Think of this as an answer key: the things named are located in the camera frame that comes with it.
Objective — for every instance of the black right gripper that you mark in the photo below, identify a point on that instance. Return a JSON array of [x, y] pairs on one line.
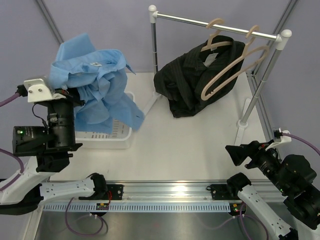
[[255, 150]]

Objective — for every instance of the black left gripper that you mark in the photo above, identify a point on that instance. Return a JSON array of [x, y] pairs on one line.
[[65, 92]]

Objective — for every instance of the light blue shirt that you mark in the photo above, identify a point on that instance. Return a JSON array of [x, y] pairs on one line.
[[100, 78]]

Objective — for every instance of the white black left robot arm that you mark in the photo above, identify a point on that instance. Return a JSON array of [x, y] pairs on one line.
[[49, 148]]

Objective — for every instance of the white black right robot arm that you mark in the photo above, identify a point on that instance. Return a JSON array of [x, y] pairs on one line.
[[292, 176]]

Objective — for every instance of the dark striped shirt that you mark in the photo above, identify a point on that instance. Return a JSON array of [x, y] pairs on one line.
[[181, 80]]

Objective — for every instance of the white plastic bin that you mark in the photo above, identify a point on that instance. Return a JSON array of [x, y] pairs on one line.
[[120, 138]]

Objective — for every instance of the silver clothes rack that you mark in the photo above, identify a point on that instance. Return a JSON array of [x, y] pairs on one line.
[[212, 88]]

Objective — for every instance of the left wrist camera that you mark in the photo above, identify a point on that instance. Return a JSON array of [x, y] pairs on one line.
[[37, 89]]

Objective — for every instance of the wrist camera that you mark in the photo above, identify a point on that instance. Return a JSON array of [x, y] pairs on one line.
[[37, 89], [279, 138]]

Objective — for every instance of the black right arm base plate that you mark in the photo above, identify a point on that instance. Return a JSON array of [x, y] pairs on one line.
[[220, 192]]

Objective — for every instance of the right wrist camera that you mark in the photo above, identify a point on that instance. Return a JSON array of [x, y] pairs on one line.
[[279, 138]]

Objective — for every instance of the white slotted cable duct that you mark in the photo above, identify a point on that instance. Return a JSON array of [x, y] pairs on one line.
[[139, 207]]

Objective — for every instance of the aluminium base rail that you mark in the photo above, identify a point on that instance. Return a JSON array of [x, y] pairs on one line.
[[165, 191]]

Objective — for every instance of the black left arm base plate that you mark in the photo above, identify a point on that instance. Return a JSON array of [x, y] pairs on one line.
[[115, 193]]

